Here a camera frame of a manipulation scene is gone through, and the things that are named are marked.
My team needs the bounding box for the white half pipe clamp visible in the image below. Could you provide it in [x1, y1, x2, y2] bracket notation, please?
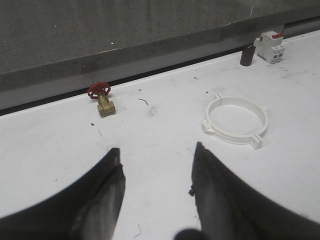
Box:
[201, 93, 264, 150]

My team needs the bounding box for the white circuit breaker red switch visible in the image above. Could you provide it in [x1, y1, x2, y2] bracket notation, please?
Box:
[253, 30, 285, 64]

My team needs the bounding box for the brass valve red handwheel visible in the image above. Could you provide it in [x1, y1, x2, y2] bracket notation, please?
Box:
[87, 81, 116, 118]

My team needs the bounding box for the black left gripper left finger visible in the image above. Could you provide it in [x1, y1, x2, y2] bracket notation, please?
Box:
[0, 148, 126, 240]

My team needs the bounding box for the grey stone counter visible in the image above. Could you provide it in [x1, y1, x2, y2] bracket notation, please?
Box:
[0, 0, 320, 115]

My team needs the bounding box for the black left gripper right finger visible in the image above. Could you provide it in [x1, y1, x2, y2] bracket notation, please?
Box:
[174, 142, 320, 240]

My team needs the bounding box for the dark brown cylinder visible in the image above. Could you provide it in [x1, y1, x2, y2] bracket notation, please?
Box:
[239, 44, 256, 67]

